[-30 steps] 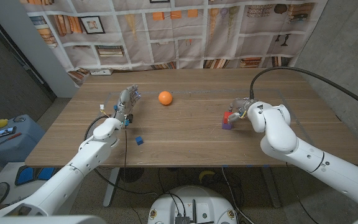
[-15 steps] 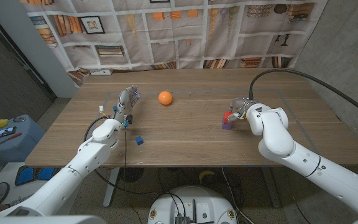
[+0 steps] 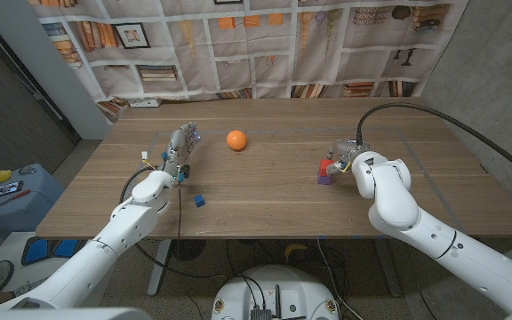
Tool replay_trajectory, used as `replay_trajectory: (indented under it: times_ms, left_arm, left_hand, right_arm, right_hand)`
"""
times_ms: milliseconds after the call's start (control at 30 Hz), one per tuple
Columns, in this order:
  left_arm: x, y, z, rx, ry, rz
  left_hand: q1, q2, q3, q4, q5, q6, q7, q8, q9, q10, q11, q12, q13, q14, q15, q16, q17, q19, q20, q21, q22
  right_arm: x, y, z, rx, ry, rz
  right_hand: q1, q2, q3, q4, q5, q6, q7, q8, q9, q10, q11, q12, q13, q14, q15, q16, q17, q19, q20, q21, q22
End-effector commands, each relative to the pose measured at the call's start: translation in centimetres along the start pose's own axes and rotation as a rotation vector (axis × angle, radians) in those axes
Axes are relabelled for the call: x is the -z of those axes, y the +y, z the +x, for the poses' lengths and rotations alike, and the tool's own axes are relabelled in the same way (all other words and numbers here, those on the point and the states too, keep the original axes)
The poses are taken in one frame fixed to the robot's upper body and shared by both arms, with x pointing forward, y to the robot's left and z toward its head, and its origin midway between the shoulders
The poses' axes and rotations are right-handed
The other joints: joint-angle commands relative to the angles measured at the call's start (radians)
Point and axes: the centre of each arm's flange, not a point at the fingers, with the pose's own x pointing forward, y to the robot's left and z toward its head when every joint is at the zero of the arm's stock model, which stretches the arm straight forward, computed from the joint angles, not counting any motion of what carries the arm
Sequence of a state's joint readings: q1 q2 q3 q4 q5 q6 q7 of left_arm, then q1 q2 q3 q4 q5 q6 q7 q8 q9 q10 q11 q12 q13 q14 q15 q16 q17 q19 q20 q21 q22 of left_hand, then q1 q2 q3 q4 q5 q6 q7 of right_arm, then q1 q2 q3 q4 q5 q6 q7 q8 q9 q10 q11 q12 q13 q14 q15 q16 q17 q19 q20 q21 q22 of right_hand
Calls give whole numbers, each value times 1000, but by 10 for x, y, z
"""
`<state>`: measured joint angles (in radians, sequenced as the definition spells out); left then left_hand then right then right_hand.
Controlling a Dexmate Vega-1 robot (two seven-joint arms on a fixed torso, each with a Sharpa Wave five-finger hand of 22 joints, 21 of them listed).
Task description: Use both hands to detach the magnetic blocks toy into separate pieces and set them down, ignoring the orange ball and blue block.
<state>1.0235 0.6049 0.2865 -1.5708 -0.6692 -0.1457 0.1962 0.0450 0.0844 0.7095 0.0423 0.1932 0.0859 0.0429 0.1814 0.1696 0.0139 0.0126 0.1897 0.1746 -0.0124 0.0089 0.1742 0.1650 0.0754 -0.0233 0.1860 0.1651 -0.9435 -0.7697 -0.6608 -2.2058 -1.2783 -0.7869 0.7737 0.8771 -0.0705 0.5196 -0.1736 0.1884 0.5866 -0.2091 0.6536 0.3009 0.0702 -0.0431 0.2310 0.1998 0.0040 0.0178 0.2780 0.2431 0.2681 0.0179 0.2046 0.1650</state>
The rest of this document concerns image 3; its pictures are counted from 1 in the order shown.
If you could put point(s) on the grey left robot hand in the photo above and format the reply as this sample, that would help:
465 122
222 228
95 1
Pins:
179 144

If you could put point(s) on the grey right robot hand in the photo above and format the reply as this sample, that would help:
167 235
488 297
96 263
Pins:
347 149

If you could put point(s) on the red magnetic block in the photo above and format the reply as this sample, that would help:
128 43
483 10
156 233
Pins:
324 166

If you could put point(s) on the purple magnetic block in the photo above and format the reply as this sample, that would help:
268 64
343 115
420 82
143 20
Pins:
324 180

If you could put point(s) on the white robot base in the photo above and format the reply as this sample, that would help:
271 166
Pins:
282 289

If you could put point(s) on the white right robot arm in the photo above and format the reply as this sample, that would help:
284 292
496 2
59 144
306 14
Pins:
416 222

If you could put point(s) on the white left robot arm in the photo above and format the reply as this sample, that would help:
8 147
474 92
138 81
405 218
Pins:
127 222

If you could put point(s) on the orange ball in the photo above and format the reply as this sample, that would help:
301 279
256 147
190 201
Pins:
236 140

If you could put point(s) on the small blue block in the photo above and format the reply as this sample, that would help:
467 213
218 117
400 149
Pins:
199 201

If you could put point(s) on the yellow toy banana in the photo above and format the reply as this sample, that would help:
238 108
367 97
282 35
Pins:
295 249

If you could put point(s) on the yellow toy lemon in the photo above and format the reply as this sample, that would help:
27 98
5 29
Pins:
2 176

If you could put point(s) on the white power strip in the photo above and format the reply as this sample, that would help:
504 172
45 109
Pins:
145 103

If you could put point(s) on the printed bookshelf backdrop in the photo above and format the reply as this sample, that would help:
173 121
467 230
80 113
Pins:
238 66

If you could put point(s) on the black round floor base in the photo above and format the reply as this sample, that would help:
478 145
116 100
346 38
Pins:
188 250

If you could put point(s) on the grey table leg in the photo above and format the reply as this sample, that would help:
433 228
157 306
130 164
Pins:
389 271
158 271

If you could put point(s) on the round grey lid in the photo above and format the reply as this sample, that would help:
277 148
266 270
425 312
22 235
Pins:
27 170

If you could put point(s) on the blue foam pad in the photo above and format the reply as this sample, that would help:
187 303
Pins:
38 250

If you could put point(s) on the red screwdriver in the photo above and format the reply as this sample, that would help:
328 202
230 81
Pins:
9 200

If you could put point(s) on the black smartphone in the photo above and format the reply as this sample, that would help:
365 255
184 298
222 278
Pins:
3 189

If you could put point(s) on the white low shelf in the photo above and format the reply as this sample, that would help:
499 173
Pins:
9 249

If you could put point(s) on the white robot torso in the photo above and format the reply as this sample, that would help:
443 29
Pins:
60 314

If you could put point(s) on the grey sneaker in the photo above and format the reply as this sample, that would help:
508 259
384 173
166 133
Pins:
27 286

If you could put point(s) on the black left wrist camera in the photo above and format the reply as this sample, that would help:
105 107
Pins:
184 172

